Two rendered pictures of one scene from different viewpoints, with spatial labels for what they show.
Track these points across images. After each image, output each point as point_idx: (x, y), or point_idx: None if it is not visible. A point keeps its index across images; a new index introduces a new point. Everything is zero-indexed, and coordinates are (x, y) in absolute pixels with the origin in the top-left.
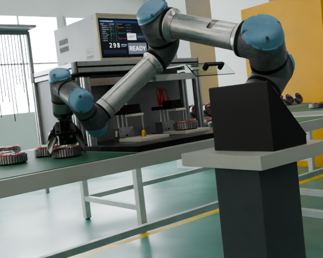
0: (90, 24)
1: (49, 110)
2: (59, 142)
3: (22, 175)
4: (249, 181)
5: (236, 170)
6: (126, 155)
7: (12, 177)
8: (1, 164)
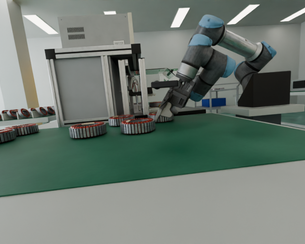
0: (122, 21)
1: (81, 87)
2: (96, 115)
3: (286, 127)
4: (275, 120)
5: (267, 115)
6: (219, 114)
7: (298, 129)
8: (146, 131)
